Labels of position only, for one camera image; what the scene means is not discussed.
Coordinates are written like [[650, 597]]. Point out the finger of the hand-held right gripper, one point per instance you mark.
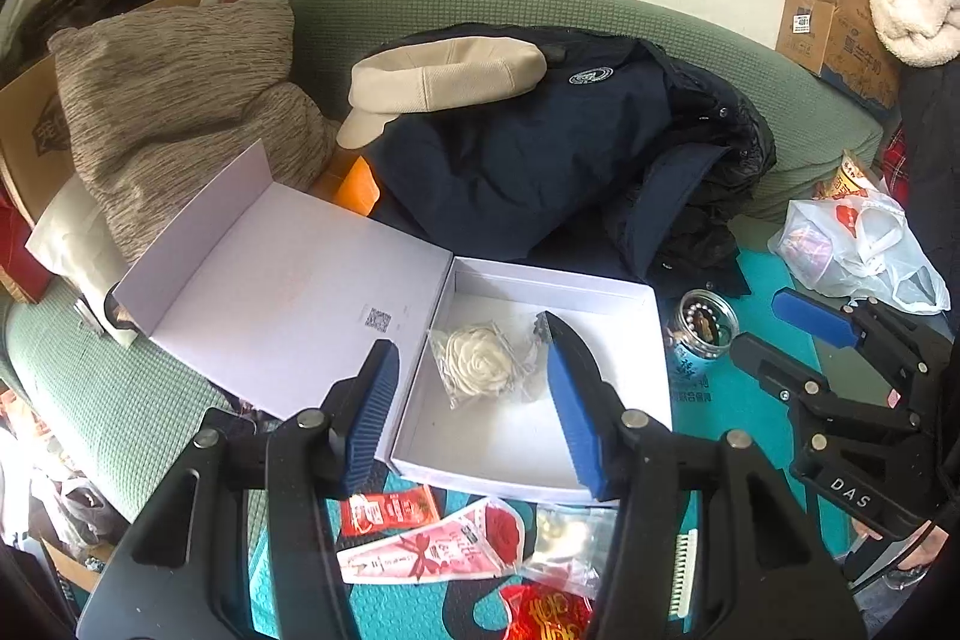
[[814, 316], [772, 370]]

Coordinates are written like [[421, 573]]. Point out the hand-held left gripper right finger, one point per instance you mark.
[[570, 400]]

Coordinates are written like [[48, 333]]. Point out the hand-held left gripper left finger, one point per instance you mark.
[[371, 407]]

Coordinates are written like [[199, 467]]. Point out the black hair clip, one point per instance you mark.
[[538, 340]]

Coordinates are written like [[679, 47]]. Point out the white flower brooch bag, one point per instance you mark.
[[472, 362]]

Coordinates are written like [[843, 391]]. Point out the red sauce packet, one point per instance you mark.
[[390, 511]]

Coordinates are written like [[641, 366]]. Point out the clear pearl bag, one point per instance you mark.
[[566, 535]]

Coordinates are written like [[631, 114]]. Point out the white gift box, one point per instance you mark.
[[300, 280]]

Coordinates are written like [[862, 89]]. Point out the pink red rose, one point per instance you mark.
[[420, 550]]

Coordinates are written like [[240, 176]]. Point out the black comb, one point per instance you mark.
[[684, 572]]

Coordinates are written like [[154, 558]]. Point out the red gold candy packet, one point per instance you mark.
[[547, 614]]

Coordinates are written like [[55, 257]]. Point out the teal bubble mailer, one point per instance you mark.
[[757, 287]]

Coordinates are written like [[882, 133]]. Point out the tin can with beads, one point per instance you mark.
[[697, 325]]

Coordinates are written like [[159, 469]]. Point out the white plastic bag red print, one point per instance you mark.
[[877, 250]]

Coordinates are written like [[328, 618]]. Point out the snack packet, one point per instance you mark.
[[847, 183]]

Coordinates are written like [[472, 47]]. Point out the red plaid cloth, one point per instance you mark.
[[896, 160]]

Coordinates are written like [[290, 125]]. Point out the orange card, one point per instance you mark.
[[356, 186]]

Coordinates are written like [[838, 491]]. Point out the green sofa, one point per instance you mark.
[[150, 385]]

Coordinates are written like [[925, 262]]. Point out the navy jacket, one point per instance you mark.
[[525, 145]]

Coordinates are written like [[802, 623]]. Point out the cardboard box blue print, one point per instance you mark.
[[847, 48]]

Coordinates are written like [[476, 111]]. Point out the dark plastic bag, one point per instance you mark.
[[86, 505]]

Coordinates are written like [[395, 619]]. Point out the white fluffy towel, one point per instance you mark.
[[915, 18]]

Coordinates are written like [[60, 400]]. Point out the beige cap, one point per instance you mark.
[[442, 78]]

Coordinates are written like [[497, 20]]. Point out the small open cardboard box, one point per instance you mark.
[[71, 569]]

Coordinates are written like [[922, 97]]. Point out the brown striped pillow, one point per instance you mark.
[[172, 100]]

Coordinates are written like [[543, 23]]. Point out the red box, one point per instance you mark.
[[15, 250]]

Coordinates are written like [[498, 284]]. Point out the brown printed cardboard box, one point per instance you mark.
[[30, 138]]

